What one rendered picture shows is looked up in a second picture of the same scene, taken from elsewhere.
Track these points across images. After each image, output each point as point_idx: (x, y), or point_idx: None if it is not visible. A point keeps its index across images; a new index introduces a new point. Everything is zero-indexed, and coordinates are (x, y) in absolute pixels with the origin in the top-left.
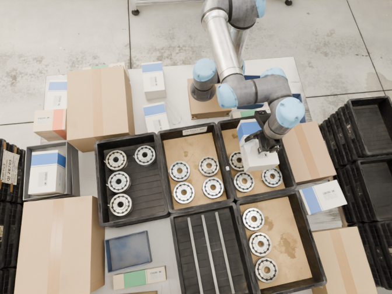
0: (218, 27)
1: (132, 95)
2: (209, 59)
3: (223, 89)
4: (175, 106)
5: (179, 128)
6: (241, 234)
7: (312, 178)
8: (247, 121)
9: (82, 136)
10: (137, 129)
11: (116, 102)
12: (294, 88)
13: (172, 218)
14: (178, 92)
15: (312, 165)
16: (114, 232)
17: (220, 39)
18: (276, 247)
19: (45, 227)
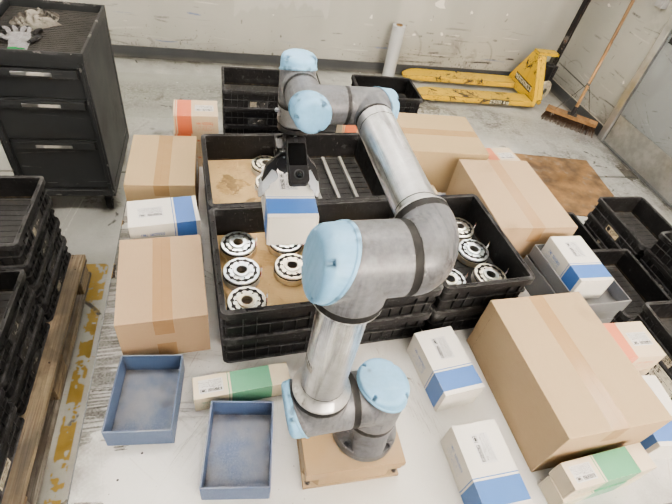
0: (417, 172)
1: (516, 443)
2: (376, 399)
3: (393, 91)
4: (414, 418)
5: None
6: None
7: (166, 237)
8: (307, 214)
9: (559, 296)
10: (475, 369)
11: (537, 351)
12: (99, 478)
13: None
14: (414, 456)
15: (160, 252)
16: None
17: (408, 151)
18: (246, 184)
19: (536, 205)
